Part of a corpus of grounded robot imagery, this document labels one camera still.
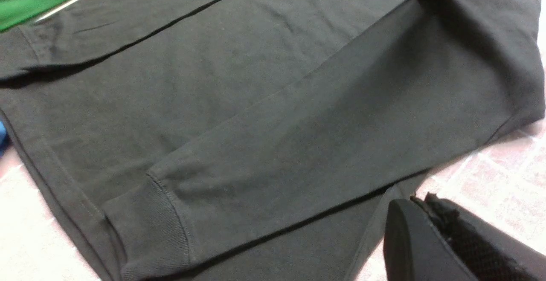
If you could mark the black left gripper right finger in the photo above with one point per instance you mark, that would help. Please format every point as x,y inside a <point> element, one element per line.
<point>489,253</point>

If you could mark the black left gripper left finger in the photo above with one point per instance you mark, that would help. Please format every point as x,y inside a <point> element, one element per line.
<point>414,250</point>

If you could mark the gray long-sleeve top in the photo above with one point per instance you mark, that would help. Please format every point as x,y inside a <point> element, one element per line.
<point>91,29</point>

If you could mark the blue crumpled garment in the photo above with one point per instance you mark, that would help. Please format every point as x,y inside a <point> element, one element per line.
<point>4,139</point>

